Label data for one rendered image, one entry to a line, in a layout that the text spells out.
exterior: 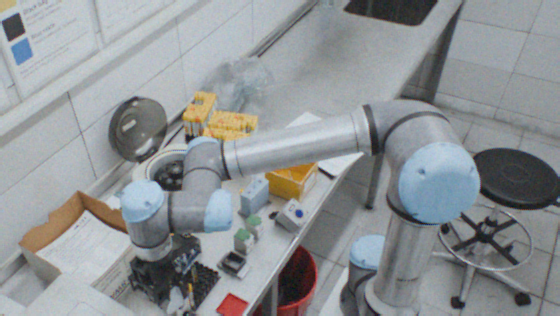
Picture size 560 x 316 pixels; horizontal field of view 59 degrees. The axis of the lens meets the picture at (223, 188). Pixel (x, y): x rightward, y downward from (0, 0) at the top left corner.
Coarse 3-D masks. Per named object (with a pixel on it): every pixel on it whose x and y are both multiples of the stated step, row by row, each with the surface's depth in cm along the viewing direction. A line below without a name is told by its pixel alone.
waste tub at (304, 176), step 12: (288, 168) 172; (300, 168) 168; (312, 168) 158; (276, 180) 159; (288, 180) 156; (300, 180) 168; (312, 180) 163; (276, 192) 163; (288, 192) 160; (300, 192) 157
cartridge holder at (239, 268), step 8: (224, 256) 146; (232, 256) 146; (240, 256) 143; (216, 264) 144; (224, 264) 142; (232, 264) 144; (240, 264) 141; (248, 264) 143; (232, 272) 142; (240, 272) 142; (248, 272) 143
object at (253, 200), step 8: (256, 184) 155; (264, 184) 155; (248, 192) 153; (256, 192) 152; (264, 192) 157; (240, 200) 154; (248, 200) 151; (256, 200) 154; (264, 200) 159; (240, 208) 157; (248, 208) 154; (256, 208) 157; (264, 208) 159; (248, 216) 157
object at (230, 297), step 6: (228, 294) 138; (234, 294) 137; (228, 300) 137; (234, 300) 137; (240, 300) 136; (222, 306) 135; (228, 306) 135; (234, 306) 135; (240, 306) 135; (246, 306) 134; (222, 312) 134; (228, 312) 134; (234, 312) 134; (240, 312) 133
